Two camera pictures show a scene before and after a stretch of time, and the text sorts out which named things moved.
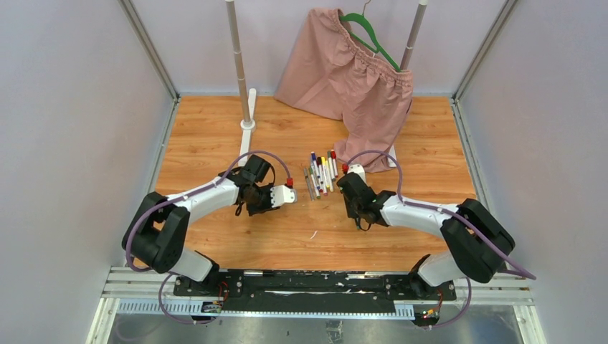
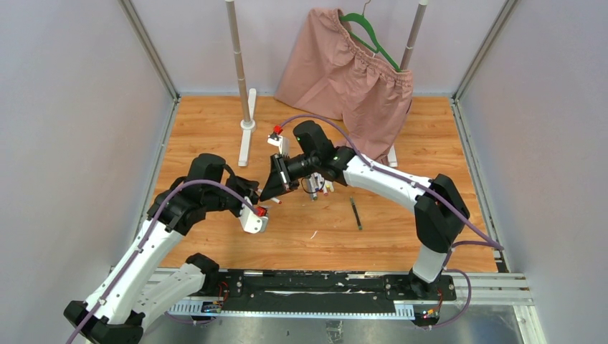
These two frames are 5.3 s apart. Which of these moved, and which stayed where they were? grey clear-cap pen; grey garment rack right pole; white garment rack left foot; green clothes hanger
Moved: grey clear-cap pen
Stayed: white garment rack left foot; green clothes hanger; grey garment rack right pole
